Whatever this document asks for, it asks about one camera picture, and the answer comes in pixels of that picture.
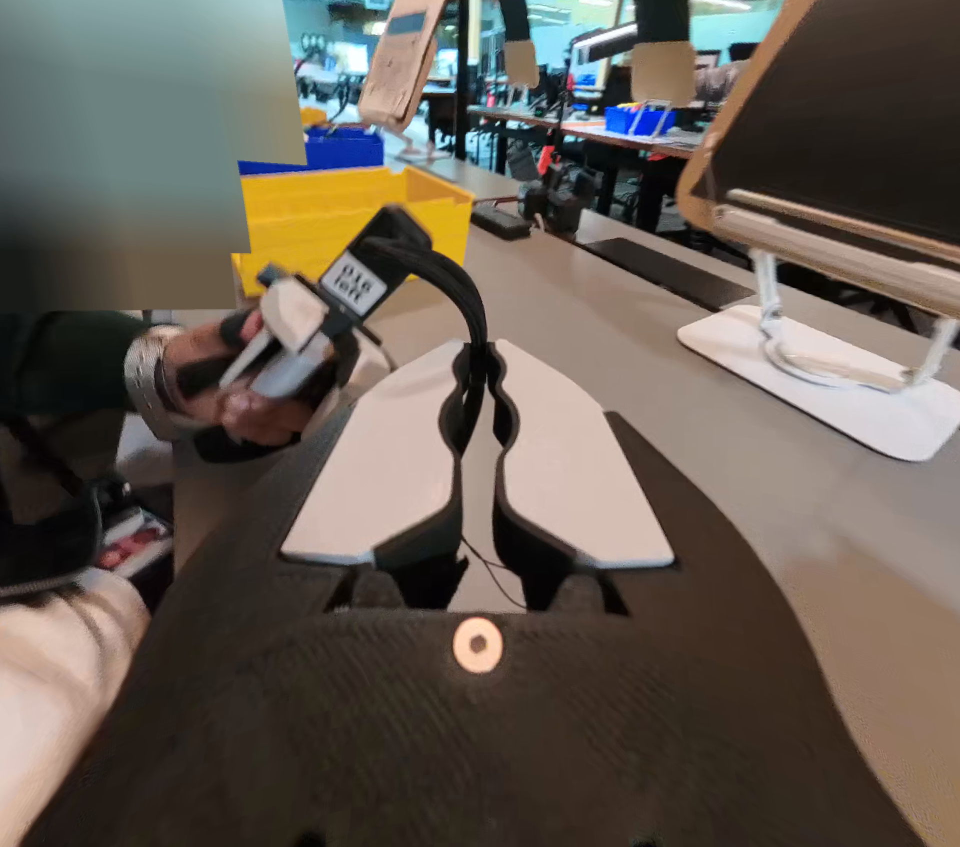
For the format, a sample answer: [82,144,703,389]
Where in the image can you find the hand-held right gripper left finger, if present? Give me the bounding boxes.
[279,337,468,608]

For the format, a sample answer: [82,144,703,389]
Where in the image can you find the person's left hand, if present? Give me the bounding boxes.
[159,309,316,448]

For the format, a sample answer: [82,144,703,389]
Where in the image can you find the black wrist strap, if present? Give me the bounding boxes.
[358,234,530,612]

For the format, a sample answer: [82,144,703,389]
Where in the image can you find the blue plastic bin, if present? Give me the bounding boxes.
[238,125,386,177]
[604,103,680,137]

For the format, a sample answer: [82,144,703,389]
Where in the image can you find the black battery charger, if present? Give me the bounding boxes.
[517,179,560,226]
[551,168,601,237]

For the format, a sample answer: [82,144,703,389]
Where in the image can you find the long background workbench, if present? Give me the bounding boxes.
[466,104,706,233]

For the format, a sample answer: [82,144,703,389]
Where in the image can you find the white tablet stand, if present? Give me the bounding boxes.
[677,248,960,464]

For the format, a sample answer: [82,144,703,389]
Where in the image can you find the grey desk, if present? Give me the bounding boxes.
[171,151,960,847]

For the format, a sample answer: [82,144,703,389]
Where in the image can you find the black pole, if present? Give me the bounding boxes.
[454,0,477,162]

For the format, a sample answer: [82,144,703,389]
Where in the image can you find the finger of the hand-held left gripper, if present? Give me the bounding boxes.
[249,339,340,401]
[219,277,333,391]

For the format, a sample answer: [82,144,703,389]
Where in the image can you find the cardboard sign board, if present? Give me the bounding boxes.
[357,0,476,133]

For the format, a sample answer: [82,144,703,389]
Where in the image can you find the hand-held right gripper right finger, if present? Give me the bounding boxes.
[490,337,676,610]

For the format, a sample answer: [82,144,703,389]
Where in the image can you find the silver watch band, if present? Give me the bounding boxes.
[122,324,192,442]

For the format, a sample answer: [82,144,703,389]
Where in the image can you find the flat black case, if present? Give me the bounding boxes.
[470,204,534,242]

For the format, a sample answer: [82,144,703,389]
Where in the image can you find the red white booklet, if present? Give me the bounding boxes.
[96,506,175,580]

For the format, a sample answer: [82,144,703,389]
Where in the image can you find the person's left forearm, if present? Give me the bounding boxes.
[0,310,151,422]

